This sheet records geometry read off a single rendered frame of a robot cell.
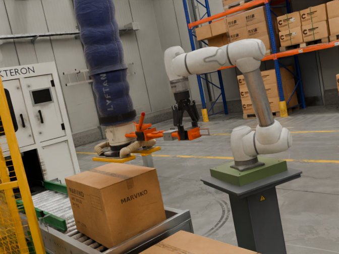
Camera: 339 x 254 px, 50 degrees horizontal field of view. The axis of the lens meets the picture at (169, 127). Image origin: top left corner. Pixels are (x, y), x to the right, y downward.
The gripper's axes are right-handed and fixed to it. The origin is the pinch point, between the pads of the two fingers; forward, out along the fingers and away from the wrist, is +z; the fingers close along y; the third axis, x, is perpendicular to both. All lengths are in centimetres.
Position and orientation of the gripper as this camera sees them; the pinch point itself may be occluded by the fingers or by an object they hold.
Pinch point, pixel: (188, 132)
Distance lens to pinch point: 177.8
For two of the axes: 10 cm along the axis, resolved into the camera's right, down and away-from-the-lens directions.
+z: 2.0, 9.7, 1.3
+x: 6.3, -0.3, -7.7
